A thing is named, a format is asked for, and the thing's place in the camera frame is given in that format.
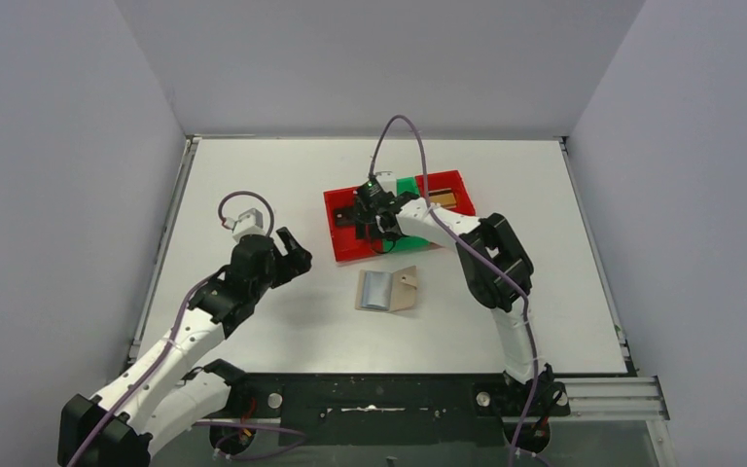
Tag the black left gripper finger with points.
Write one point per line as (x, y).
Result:
(287, 267)
(291, 244)

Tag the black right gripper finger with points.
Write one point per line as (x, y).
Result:
(348, 216)
(368, 230)

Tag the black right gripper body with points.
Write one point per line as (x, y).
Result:
(369, 213)

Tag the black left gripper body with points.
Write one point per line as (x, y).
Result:
(281, 263)

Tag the silver credit card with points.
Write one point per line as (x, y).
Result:
(376, 290)

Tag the beige card holder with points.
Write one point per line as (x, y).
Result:
(404, 290)

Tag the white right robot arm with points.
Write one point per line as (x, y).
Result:
(497, 270)

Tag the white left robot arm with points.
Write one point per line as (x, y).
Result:
(129, 420)

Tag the gold credit card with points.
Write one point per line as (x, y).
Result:
(445, 198)

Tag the left red bin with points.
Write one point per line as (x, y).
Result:
(346, 246)

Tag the red bin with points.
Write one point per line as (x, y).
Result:
(346, 246)
(451, 179)

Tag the green middle bin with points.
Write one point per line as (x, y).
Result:
(407, 184)

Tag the right red bin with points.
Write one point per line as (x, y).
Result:
(451, 179)

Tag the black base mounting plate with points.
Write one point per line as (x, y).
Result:
(487, 410)

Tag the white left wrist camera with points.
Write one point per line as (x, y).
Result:
(249, 222)

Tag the aluminium rail frame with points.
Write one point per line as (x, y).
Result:
(615, 399)

